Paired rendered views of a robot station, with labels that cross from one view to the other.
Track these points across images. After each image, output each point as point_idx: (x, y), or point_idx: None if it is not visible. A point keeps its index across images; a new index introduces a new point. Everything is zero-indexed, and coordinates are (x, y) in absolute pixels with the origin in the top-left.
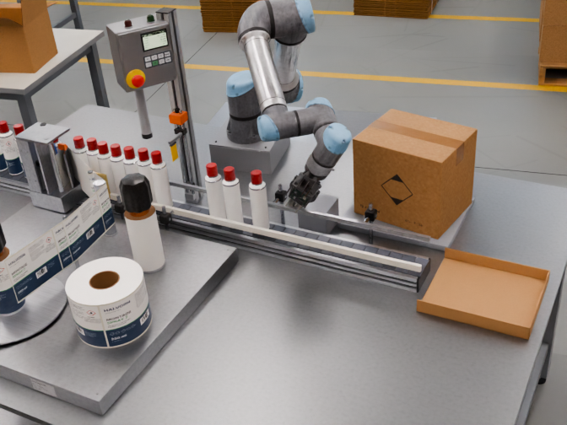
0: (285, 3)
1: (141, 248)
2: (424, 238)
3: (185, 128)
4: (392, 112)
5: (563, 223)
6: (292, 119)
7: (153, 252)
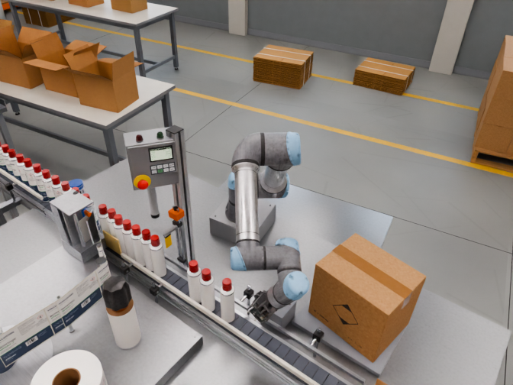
0: (277, 140)
1: (117, 333)
2: (359, 380)
3: (181, 222)
4: (355, 237)
5: (485, 366)
6: (259, 257)
7: (127, 337)
